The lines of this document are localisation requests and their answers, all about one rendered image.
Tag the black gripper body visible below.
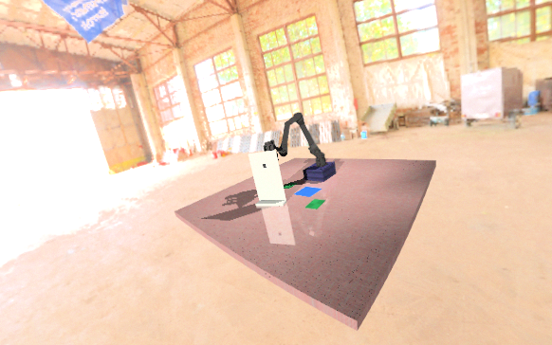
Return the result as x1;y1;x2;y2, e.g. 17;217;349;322
263;143;274;152

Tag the blue square marker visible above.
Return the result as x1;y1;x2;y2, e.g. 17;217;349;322
295;187;321;197

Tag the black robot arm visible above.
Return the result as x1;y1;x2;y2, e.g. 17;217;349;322
264;111;328;167

